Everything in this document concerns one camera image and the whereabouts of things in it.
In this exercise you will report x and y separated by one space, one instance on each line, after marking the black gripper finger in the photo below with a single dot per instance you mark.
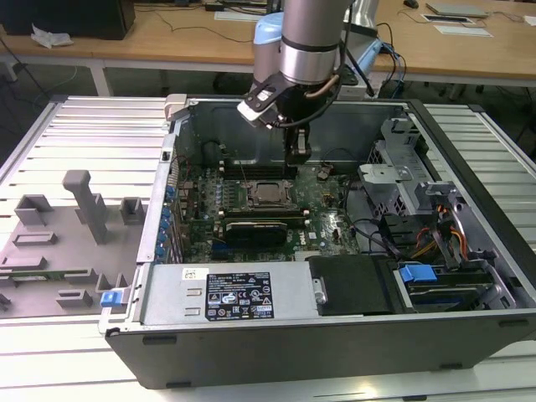
299 151

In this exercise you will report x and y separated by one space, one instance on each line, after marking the silver topped CPU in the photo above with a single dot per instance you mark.
269 192

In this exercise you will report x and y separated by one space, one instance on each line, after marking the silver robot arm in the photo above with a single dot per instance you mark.
310 50

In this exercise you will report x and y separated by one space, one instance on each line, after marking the black RAM slot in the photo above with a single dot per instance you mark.
264 223
264 215
251 166
251 173

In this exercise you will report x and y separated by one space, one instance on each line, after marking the CPU socket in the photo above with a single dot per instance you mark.
247 186

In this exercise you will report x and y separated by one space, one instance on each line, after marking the blue expansion slot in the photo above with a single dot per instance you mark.
224 250

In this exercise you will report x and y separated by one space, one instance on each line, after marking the blue slot retainer clip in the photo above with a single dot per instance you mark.
160 251
162 239
168 214
165 227
170 192

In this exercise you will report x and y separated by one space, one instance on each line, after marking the green motherboard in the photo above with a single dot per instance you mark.
326 226

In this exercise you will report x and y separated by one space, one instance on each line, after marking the pale blue teach pendant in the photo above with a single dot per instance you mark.
370 56

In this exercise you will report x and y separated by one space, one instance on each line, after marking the silver disk bay cage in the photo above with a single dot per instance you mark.
389 176

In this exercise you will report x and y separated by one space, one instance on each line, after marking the black graphics card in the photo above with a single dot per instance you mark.
257 236

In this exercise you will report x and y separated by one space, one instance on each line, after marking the grey case latch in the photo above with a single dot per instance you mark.
178 106

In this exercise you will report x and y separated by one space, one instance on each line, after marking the black power adapter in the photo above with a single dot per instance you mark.
213 6

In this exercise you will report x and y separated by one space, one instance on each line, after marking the black plastic shroud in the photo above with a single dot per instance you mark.
352 285

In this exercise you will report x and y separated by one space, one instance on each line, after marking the wooden desk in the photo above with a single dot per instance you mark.
167 46

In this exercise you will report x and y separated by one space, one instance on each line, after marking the black mouse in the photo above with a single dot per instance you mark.
411 3

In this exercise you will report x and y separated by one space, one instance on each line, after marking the hard disk in blue carrier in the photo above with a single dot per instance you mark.
419 276

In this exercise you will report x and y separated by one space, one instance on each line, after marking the silver laptop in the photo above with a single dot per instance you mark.
456 9

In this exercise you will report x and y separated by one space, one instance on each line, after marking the silver power supply unit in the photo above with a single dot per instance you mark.
176 293

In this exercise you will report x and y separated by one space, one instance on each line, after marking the black PC case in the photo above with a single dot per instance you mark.
293 352

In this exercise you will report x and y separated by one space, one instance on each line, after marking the blue case latch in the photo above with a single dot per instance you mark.
109 299

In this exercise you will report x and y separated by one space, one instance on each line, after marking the black box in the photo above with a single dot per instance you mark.
63 17

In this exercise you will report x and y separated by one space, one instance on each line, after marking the grey parts rack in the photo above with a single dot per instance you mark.
63 251

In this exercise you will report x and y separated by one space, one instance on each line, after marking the white crumpled paper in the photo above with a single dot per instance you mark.
50 37

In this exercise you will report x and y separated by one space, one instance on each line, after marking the green RAM stick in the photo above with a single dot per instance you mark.
37 275

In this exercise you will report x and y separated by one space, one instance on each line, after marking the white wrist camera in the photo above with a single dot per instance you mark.
257 106

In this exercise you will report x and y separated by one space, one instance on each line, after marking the silver metal drive bracket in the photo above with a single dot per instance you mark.
460 201

